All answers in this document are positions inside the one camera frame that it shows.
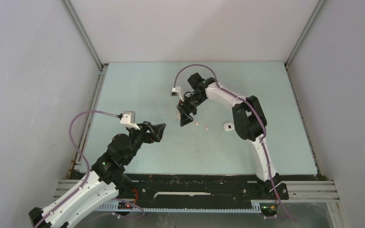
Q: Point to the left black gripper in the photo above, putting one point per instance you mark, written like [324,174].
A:
[156,133]

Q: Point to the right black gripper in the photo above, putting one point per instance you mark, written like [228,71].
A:
[184,106]

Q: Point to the white earbud charging case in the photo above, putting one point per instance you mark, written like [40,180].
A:
[228,127]

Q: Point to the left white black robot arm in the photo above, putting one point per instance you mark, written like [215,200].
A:
[105,180]

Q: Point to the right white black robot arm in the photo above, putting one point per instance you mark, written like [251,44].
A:
[248,119]

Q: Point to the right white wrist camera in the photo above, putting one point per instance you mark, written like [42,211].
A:
[178,91]

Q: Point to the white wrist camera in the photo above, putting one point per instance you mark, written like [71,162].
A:
[127,119]
[178,91]

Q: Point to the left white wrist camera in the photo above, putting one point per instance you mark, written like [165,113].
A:
[127,119]

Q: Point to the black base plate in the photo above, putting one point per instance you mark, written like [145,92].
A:
[156,191]

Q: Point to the aluminium frame rail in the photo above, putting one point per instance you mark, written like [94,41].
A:
[309,191]

